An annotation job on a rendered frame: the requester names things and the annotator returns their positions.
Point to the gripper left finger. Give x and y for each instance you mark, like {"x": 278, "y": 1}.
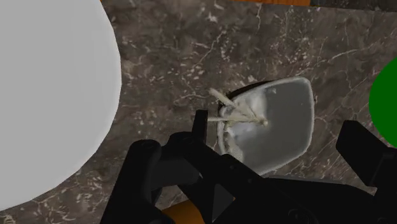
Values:
{"x": 186, "y": 155}

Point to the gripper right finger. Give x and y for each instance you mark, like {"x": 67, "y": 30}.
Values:
{"x": 363, "y": 149}

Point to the white square dish with sticks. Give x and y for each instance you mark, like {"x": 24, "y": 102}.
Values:
{"x": 279, "y": 124}

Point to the green round object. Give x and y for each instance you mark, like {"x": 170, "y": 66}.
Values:
{"x": 386, "y": 102}

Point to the large white round plate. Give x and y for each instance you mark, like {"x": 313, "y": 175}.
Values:
{"x": 49, "y": 99}

